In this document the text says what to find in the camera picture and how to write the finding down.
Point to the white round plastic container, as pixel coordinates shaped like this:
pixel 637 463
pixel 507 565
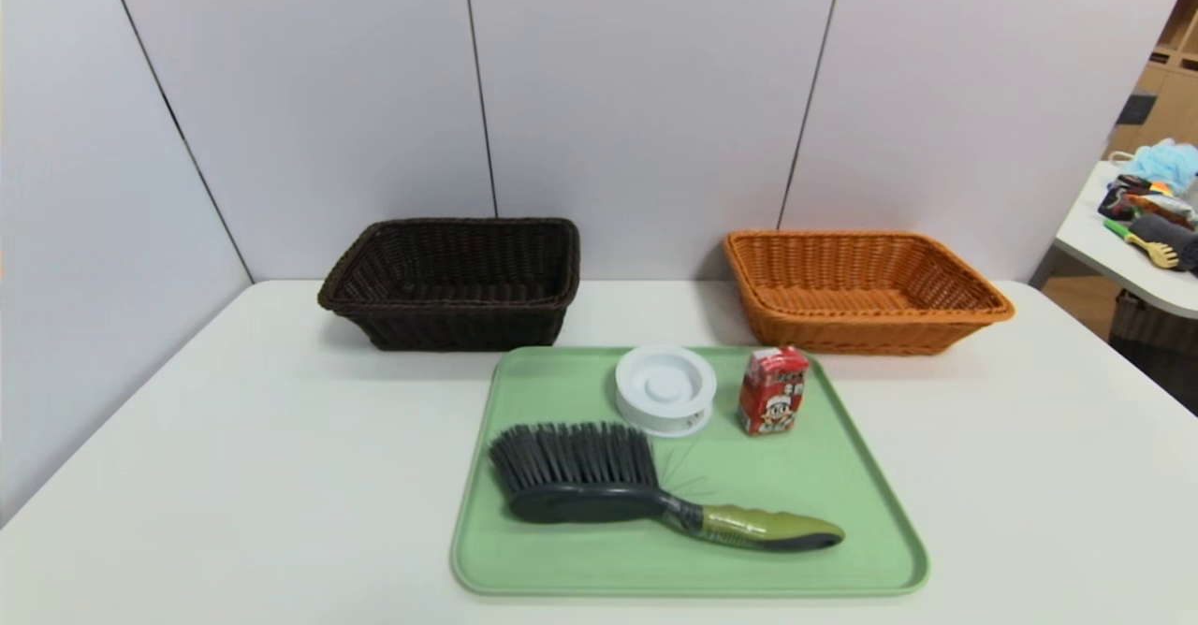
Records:
pixel 664 386

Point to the dark brown wicker basket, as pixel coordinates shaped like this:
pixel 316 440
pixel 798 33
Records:
pixel 449 326

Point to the orange wicker basket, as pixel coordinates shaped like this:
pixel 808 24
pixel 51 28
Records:
pixel 861 330

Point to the dark wicker storage basket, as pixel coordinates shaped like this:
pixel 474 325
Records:
pixel 1151 326

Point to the red milk carton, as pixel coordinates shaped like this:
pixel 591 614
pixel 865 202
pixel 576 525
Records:
pixel 772 400

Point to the light green plastic tray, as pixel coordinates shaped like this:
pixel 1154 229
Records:
pixel 749 569

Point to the white side table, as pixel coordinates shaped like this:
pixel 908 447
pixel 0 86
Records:
pixel 1104 251

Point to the colourful snack packets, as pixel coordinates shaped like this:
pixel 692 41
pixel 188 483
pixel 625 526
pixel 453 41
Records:
pixel 1137 196

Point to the dark grey square object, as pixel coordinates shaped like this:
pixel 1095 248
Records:
pixel 1136 109

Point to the dark grey cloth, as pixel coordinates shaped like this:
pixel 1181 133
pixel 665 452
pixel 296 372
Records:
pixel 1170 230

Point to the light blue cloth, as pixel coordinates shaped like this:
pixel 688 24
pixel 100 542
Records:
pixel 1165 162

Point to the wooden shelf cabinet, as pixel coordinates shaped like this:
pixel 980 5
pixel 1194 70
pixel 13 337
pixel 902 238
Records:
pixel 1175 92

